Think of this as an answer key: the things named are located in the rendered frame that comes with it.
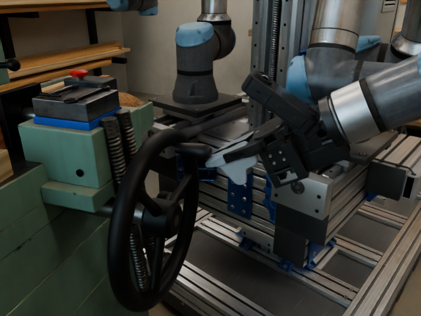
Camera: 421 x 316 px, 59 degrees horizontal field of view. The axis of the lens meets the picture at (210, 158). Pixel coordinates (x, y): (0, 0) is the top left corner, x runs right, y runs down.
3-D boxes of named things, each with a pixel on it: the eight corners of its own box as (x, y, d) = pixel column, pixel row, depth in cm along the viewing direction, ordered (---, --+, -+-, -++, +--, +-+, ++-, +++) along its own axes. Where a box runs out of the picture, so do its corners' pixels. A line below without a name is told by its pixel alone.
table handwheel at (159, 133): (196, 277, 74) (119, 356, 46) (109, 256, 80) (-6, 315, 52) (213, 133, 72) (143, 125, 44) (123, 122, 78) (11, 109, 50)
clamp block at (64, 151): (98, 191, 55) (89, 135, 52) (25, 177, 59) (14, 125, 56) (145, 153, 68) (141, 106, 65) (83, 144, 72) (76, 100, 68)
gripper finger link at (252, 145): (223, 168, 54) (278, 146, 49) (218, 159, 53) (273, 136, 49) (232, 155, 58) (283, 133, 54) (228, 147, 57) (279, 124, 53)
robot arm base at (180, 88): (194, 89, 132) (193, 61, 128) (227, 97, 123) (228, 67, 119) (163, 98, 122) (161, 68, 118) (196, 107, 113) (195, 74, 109)
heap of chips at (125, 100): (127, 111, 81) (126, 99, 80) (79, 106, 85) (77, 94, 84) (145, 101, 89) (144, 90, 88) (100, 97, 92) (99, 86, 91)
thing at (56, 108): (89, 131, 53) (84, 93, 51) (28, 123, 56) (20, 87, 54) (135, 106, 65) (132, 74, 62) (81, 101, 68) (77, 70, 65)
